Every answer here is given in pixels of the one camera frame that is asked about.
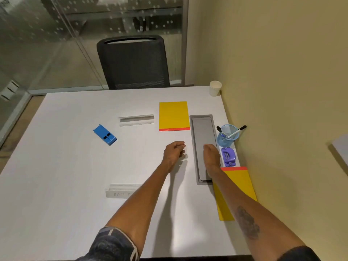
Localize blue mesh pen cup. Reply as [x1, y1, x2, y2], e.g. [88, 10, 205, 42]
[217, 124, 240, 148]

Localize clear acrylic name holder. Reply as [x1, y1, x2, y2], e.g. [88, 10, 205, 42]
[105, 184, 143, 199]
[118, 114, 155, 127]

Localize blue stapler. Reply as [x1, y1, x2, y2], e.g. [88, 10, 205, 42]
[92, 124, 117, 146]

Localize person's left hand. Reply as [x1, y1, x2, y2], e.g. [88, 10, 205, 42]
[162, 141, 186, 173]

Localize person's dark right sleeve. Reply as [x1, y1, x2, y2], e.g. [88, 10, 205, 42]
[277, 245, 322, 261]

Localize purple hole punch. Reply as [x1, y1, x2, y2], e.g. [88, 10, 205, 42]
[221, 147, 236, 167]

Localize grey cable tray lid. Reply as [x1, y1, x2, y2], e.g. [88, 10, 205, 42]
[189, 115, 219, 186]

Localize yellow notepad with red edge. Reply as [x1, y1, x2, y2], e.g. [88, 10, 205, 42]
[159, 101, 191, 132]
[213, 166, 258, 221]

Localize person's right hand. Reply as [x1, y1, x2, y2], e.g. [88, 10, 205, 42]
[203, 144, 221, 179]

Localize black mesh office chair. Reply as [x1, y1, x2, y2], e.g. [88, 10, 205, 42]
[96, 35, 171, 90]

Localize person's right forearm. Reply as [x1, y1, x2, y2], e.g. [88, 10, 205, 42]
[211, 168, 305, 256]

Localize glass partition door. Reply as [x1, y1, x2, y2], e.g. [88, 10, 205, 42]
[0, 0, 189, 146]

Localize person's patterned left sleeve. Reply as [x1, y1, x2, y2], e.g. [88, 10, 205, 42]
[75, 226, 140, 261]

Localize white paper cup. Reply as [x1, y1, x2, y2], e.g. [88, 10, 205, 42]
[209, 80, 222, 97]

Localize person's left forearm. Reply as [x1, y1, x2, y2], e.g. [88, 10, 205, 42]
[105, 163, 171, 255]

